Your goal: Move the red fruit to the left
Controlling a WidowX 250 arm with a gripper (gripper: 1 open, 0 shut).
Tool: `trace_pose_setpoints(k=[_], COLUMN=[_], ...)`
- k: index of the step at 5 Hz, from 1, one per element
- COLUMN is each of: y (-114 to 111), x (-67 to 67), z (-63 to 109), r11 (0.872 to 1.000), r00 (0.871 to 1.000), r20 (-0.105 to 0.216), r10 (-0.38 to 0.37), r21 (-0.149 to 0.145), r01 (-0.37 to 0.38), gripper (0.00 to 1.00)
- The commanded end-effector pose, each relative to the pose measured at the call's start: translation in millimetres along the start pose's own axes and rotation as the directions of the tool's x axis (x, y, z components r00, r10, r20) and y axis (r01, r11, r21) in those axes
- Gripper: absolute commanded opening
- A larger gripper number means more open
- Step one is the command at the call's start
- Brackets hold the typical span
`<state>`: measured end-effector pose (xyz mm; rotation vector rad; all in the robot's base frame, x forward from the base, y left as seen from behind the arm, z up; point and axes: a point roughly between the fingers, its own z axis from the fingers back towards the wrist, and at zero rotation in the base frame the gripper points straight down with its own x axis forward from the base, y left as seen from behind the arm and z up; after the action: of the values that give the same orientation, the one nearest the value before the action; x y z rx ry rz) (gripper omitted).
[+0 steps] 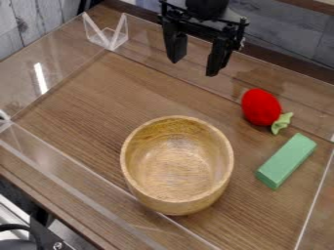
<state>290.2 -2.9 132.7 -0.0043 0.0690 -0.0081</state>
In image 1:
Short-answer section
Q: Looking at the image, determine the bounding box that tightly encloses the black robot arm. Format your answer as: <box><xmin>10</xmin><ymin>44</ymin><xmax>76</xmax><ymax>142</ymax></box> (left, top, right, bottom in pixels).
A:
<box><xmin>157</xmin><ymin>0</ymin><xmax>249</xmax><ymax>77</ymax></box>

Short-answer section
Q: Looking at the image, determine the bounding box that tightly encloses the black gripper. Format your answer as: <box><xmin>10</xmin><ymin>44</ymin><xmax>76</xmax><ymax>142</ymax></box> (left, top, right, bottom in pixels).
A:
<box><xmin>159</xmin><ymin>0</ymin><xmax>251</xmax><ymax>77</ymax></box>

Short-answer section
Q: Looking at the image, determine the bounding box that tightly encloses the clear acrylic enclosure wall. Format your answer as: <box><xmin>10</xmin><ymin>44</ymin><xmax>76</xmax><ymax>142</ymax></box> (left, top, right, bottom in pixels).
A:
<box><xmin>0</xmin><ymin>16</ymin><xmax>334</xmax><ymax>250</ymax></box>

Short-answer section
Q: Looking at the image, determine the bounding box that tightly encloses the black clamp with cable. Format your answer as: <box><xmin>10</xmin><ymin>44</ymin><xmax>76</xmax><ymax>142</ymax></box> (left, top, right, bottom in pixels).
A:
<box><xmin>0</xmin><ymin>216</ymin><xmax>74</xmax><ymax>250</ymax></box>

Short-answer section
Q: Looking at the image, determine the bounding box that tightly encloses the wooden bowl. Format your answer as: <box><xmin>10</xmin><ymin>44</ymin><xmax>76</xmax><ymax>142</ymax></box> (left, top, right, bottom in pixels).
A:
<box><xmin>120</xmin><ymin>115</ymin><xmax>235</xmax><ymax>216</ymax></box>

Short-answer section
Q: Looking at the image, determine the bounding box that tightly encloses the clear acrylic corner bracket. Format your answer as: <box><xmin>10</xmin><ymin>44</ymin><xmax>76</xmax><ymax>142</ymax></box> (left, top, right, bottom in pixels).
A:
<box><xmin>82</xmin><ymin>13</ymin><xmax>129</xmax><ymax>52</ymax></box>

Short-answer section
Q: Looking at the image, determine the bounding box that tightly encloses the red plush strawberry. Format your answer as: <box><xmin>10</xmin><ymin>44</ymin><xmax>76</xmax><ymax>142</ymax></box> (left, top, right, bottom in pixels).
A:
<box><xmin>241</xmin><ymin>89</ymin><xmax>294</xmax><ymax>135</ymax></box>

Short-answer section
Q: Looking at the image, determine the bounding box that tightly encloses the green rectangular block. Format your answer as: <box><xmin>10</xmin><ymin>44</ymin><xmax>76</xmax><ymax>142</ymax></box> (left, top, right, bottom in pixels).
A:
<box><xmin>255</xmin><ymin>133</ymin><xmax>316</xmax><ymax>189</ymax></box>

